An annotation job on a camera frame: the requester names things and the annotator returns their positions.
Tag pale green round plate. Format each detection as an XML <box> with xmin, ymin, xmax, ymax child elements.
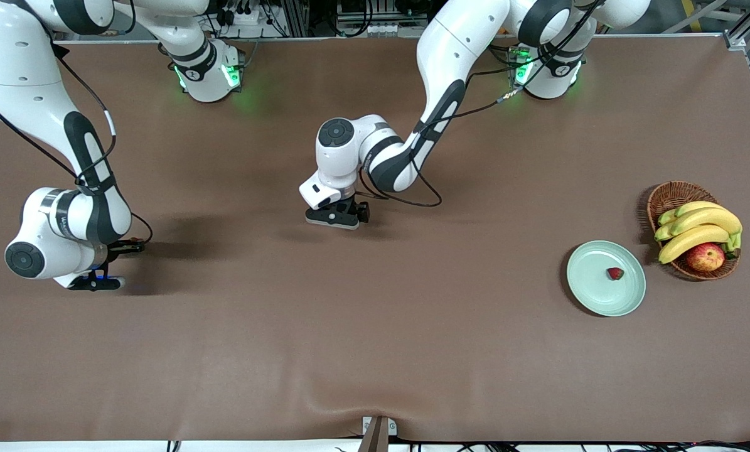
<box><xmin>566</xmin><ymin>240</ymin><xmax>647</xmax><ymax>318</ymax></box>

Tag brown table cover mat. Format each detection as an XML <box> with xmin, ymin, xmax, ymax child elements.
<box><xmin>0</xmin><ymin>35</ymin><xmax>750</xmax><ymax>443</ymax></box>

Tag white terminal block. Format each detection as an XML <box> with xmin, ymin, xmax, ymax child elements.
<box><xmin>337</xmin><ymin>23</ymin><xmax>393</xmax><ymax>36</ymax></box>

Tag white power strip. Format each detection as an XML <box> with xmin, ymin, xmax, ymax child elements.
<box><xmin>220</xmin><ymin>0</ymin><xmax>264</xmax><ymax>27</ymax></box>

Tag brown wicker basket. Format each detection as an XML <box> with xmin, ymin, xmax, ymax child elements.
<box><xmin>646</xmin><ymin>181</ymin><xmax>742</xmax><ymax>281</ymax></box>

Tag yellow banana bunch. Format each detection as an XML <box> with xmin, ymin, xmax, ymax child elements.
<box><xmin>654</xmin><ymin>201</ymin><xmax>744</xmax><ymax>265</ymax></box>

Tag red yellow apple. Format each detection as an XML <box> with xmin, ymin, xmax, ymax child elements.
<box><xmin>685</xmin><ymin>243</ymin><xmax>726</xmax><ymax>272</ymax></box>

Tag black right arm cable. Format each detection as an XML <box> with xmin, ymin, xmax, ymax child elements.
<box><xmin>0</xmin><ymin>38</ymin><xmax>154</xmax><ymax>255</ymax></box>

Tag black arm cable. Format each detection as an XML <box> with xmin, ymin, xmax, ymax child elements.
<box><xmin>357</xmin><ymin>0</ymin><xmax>601</xmax><ymax>208</ymax></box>
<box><xmin>0</xmin><ymin>38</ymin><xmax>154</xmax><ymax>255</ymax></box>

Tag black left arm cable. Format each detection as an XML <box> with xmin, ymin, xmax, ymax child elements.
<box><xmin>357</xmin><ymin>0</ymin><xmax>601</xmax><ymax>208</ymax></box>

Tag metal table edge bracket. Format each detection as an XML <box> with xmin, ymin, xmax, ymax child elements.
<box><xmin>357</xmin><ymin>416</ymin><xmax>399</xmax><ymax>452</ymax></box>

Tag aluminium frame corner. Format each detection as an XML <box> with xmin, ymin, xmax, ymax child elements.
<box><xmin>723</xmin><ymin>0</ymin><xmax>750</xmax><ymax>54</ymax></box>

